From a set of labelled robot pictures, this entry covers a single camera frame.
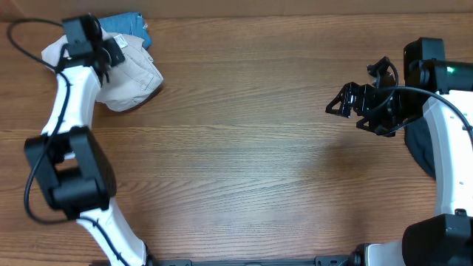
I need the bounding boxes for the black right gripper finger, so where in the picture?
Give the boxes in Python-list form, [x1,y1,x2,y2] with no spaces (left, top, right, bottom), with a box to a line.
[325,82,360,118]
[367,56,399,89]

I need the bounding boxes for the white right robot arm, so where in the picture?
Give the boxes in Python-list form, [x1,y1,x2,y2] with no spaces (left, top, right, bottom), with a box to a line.
[326,56,472,265]

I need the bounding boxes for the beige cotton shorts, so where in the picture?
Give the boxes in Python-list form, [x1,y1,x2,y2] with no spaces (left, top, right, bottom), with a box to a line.
[40,31,165,113]

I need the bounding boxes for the dark teal garment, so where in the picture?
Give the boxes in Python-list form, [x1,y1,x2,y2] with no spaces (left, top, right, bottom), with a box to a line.
[404,117,436,180]

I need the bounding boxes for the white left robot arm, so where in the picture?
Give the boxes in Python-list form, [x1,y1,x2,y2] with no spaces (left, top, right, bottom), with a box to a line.
[24,38,157,265]

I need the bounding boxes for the folded blue denim jeans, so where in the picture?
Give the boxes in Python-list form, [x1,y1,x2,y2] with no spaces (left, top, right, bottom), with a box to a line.
[98,12,152,49]

